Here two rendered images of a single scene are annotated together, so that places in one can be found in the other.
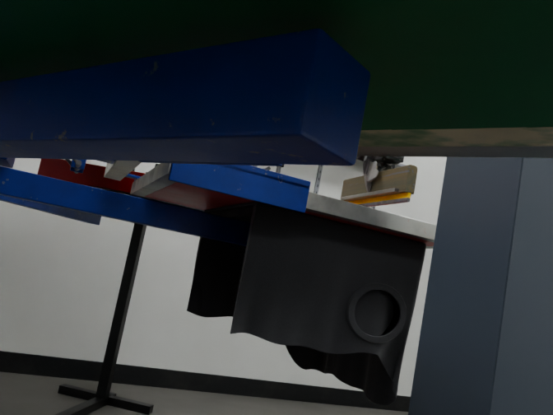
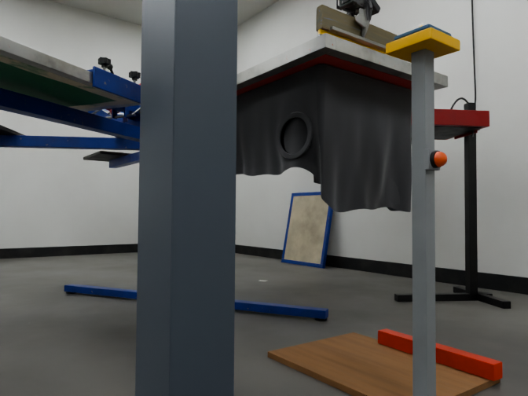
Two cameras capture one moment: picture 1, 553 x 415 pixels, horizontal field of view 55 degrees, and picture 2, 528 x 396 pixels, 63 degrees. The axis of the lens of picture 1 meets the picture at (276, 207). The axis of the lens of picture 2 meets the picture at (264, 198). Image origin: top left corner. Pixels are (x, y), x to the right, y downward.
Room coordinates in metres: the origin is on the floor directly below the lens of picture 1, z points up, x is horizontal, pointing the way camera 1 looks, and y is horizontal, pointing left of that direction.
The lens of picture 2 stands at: (0.87, -1.55, 0.51)
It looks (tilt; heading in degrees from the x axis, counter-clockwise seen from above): 2 degrees up; 75
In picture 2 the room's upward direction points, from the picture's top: straight up
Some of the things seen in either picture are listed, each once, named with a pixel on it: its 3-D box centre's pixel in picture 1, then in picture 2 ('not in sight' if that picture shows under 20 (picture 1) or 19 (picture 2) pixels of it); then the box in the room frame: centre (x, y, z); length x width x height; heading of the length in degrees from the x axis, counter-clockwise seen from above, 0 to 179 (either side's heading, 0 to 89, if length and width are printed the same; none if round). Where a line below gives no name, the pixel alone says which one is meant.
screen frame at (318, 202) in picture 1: (288, 213); (306, 92); (1.44, -0.04, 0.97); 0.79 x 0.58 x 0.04; 111
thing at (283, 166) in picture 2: (324, 296); (277, 137); (1.29, -0.15, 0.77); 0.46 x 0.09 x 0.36; 111
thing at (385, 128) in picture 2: (364, 314); (368, 144); (1.55, -0.31, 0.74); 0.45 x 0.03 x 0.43; 21
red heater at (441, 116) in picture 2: (120, 188); (419, 125); (2.46, 0.73, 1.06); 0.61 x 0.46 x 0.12; 171
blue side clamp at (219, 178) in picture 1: (239, 181); not in sight; (1.10, 0.09, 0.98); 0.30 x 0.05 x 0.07; 111
